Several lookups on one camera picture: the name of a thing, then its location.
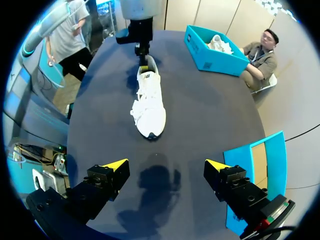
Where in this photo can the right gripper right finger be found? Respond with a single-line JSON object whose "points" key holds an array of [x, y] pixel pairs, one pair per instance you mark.
{"points": [[235, 187]]}

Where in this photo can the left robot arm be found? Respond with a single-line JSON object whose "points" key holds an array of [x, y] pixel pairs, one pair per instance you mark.
{"points": [[140, 8]]}

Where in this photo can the cream white shoe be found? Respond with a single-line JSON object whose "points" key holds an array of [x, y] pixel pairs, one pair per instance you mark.
{"points": [[218, 43]]}

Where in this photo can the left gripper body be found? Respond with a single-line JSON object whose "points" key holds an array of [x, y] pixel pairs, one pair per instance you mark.
{"points": [[140, 30]]}

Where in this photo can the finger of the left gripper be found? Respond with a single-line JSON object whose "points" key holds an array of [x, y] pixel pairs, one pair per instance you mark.
{"points": [[144, 63]]}

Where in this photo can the person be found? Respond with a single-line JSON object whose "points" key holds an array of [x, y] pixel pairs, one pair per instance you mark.
{"points": [[67, 37], [262, 62]]}

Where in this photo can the teal shoebox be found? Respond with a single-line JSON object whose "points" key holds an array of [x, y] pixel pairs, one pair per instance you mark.
{"points": [[240, 157], [220, 61]]}

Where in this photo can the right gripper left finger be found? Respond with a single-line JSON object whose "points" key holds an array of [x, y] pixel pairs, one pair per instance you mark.
{"points": [[100, 185]]}

